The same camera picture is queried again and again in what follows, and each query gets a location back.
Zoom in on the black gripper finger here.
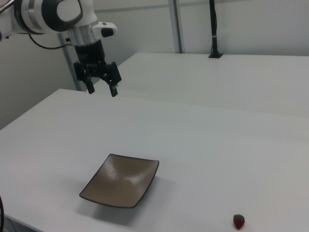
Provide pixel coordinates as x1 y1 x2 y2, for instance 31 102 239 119
100 61 122 98
73 61 96 95

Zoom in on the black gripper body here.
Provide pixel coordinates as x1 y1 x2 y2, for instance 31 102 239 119
73 40 107 78

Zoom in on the red toy strawberry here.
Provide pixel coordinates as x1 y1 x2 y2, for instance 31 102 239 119
233 214 246 230

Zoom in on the brown square ceramic plate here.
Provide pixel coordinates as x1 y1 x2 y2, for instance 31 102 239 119
79 153 160 209

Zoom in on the black table clamp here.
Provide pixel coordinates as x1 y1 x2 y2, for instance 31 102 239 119
208 0 224 59

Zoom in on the grey aluminium frame post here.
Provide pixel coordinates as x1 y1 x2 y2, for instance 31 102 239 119
168 0 183 54
57 32 87 92

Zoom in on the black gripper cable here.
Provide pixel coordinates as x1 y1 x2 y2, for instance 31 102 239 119
28 33 73 50

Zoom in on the grey aluminium frame rail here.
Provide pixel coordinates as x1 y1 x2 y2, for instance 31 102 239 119
94 3 211 13

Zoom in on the black hanging cable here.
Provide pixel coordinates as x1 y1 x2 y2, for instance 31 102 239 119
0 195 6 232

